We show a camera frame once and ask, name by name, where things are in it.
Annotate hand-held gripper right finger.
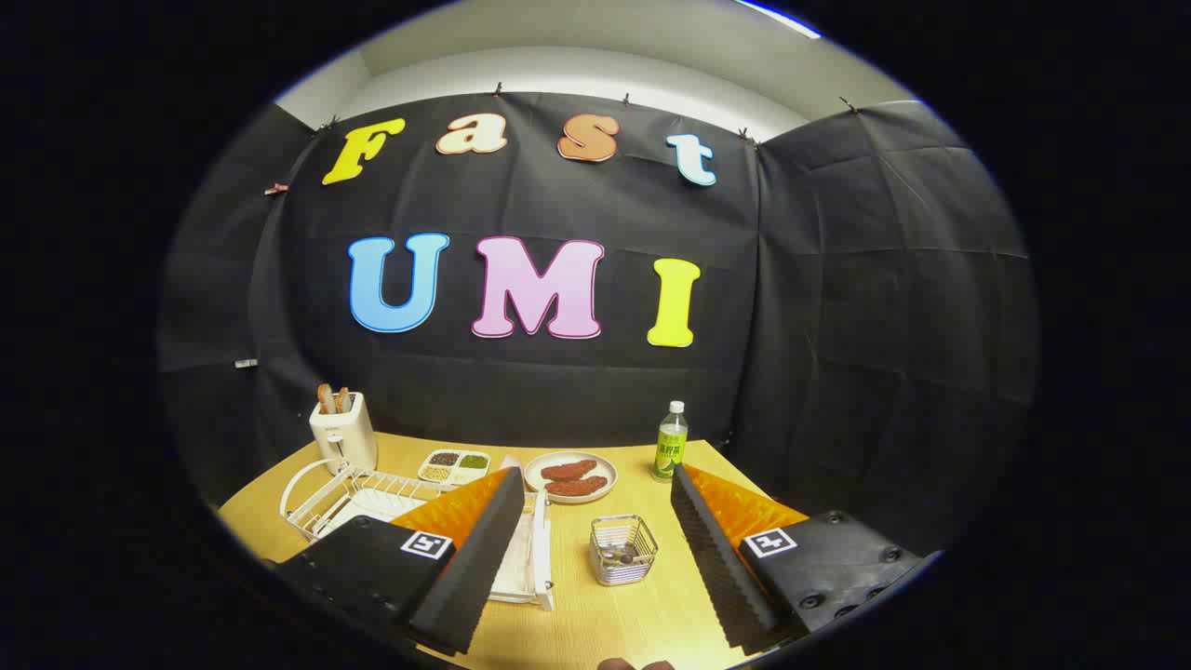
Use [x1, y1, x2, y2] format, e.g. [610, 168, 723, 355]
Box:
[670, 462, 941, 654]

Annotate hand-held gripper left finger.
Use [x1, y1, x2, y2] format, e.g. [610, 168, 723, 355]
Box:
[270, 465, 527, 657]

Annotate white plate with meat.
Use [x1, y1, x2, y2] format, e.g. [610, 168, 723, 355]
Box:
[524, 451, 618, 504]

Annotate sectioned white condiment dish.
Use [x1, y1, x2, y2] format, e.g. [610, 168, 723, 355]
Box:
[417, 449, 491, 487]

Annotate white wire dish rack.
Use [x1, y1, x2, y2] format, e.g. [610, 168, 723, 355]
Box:
[279, 456, 556, 612]

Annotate white toaster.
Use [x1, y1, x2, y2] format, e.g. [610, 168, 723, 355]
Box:
[309, 391, 379, 476]

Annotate black backdrop cloth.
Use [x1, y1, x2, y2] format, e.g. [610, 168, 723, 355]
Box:
[156, 90, 1040, 559]

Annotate green label drink bottle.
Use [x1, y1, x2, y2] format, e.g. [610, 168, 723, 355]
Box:
[652, 401, 690, 482]

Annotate silver wire basket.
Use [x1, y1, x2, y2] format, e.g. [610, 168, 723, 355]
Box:
[590, 515, 659, 587]

